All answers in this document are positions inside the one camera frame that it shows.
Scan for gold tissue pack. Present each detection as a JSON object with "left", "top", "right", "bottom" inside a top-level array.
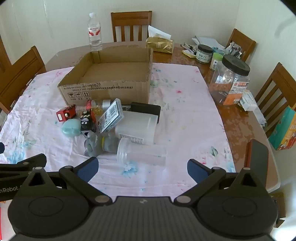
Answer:
[{"left": 145, "top": 25, "right": 174, "bottom": 54}]

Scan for wooden chair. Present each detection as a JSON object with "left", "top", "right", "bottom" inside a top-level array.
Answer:
[
  {"left": 0, "top": 46, "right": 47, "bottom": 114},
  {"left": 254, "top": 62, "right": 296, "bottom": 137},
  {"left": 110, "top": 11, "right": 152, "bottom": 42},
  {"left": 225, "top": 28, "right": 256, "bottom": 62}
]

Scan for bottle with green lid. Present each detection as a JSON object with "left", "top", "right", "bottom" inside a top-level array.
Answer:
[{"left": 210, "top": 52, "right": 224, "bottom": 70}]

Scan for cardboard box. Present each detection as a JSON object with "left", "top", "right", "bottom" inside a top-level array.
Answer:
[{"left": 57, "top": 47, "right": 154, "bottom": 106}]

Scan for clear water bottle red label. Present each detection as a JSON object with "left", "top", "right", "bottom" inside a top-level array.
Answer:
[{"left": 87, "top": 13, "right": 103, "bottom": 51}]

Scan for teal egg-shaped case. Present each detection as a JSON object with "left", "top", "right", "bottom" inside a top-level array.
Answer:
[{"left": 62, "top": 119, "right": 81, "bottom": 138}]

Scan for stack of white papers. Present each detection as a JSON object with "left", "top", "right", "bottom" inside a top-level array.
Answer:
[{"left": 191, "top": 36, "right": 226, "bottom": 50}]

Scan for white packet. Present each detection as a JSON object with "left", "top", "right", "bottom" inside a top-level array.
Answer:
[{"left": 239, "top": 91, "right": 258, "bottom": 112}]

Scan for large clear jar black lid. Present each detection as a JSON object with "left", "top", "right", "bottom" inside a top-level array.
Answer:
[{"left": 209, "top": 55, "right": 251, "bottom": 106}]

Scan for pink floral cloth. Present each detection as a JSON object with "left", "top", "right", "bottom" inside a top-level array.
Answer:
[{"left": 0, "top": 62, "right": 236, "bottom": 202}]

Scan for clear blister pack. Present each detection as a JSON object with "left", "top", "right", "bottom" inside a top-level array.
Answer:
[{"left": 97, "top": 98, "right": 123, "bottom": 133}]

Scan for black cartoon figure toy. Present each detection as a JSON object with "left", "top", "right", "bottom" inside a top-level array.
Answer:
[{"left": 80, "top": 117, "right": 94, "bottom": 133}]

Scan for small jar black lid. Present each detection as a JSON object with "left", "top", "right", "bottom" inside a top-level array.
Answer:
[{"left": 196, "top": 44, "right": 213, "bottom": 64}]

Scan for cup of stationery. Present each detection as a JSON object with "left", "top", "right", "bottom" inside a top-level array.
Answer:
[{"left": 225, "top": 42, "right": 243, "bottom": 57}]

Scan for red toy train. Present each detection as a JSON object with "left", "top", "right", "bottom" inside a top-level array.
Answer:
[{"left": 56, "top": 104, "right": 77, "bottom": 122}]

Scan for clear plastic packet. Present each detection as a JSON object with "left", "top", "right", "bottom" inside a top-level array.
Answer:
[{"left": 253, "top": 109, "right": 267, "bottom": 128}]

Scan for black square box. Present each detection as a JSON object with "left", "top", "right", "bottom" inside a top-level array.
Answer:
[{"left": 131, "top": 102, "right": 162, "bottom": 123}]

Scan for row of black pens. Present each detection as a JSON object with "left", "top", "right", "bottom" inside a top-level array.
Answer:
[{"left": 181, "top": 42, "right": 199, "bottom": 54}]

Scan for small clear bottle yellow contents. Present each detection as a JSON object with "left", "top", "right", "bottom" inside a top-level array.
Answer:
[{"left": 91, "top": 99, "right": 104, "bottom": 116}]

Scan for grey yellow round container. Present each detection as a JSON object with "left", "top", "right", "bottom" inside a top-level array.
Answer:
[{"left": 101, "top": 136, "right": 119, "bottom": 153}]

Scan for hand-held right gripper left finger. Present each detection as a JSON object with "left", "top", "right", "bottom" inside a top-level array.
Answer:
[{"left": 22, "top": 157, "right": 111, "bottom": 207}]

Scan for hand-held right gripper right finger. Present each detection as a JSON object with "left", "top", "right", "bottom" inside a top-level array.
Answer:
[{"left": 174, "top": 159, "right": 266, "bottom": 207}]

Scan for clear plastic jar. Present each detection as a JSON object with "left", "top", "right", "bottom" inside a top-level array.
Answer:
[{"left": 117, "top": 138, "right": 167, "bottom": 167}]

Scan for white plastic box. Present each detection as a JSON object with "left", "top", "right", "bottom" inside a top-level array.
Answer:
[{"left": 115, "top": 111, "right": 159, "bottom": 145}]

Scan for grey toy elephant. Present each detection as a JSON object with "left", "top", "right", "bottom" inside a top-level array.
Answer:
[{"left": 84, "top": 131, "right": 104, "bottom": 157}]

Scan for colourful paper bag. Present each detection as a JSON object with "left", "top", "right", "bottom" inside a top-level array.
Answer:
[{"left": 268, "top": 105, "right": 296, "bottom": 151}]

